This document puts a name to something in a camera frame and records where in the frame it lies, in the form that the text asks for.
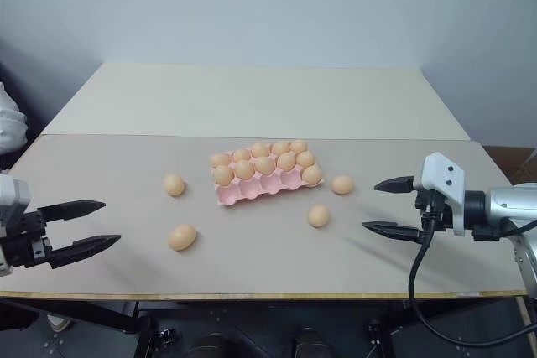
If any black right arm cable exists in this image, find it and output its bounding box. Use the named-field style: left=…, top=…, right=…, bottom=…
left=407, top=205, right=537, bottom=350

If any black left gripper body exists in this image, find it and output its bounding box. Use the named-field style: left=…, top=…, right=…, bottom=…
left=0, top=209, right=55, bottom=270

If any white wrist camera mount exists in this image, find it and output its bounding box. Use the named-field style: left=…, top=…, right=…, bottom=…
left=412, top=151, right=468, bottom=237
left=0, top=173, right=32, bottom=242

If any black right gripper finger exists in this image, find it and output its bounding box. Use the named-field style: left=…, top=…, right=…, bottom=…
left=373, top=174, right=417, bottom=195
left=362, top=220, right=423, bottom=245

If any white lumpy object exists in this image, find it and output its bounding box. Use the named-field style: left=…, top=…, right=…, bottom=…
left=0, top=80, right=29, bottom=156

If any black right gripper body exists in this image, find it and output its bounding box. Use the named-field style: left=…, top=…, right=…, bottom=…
left=413, top=188, right=456, bottom=246

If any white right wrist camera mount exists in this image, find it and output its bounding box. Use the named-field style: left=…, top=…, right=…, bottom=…
left=412, top=151, right=468, bottom=237

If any pink egg tray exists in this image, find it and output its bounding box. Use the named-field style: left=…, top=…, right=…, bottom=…
left=209, top=139, right=326, bottom=209

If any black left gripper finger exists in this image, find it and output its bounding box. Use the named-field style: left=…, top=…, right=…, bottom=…
left=36, top=200, right=107, bottom=224
left=48, top=234, right=123, bottom=271

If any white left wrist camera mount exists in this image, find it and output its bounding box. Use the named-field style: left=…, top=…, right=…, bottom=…
left=0, top=173, right=32, bottom=242

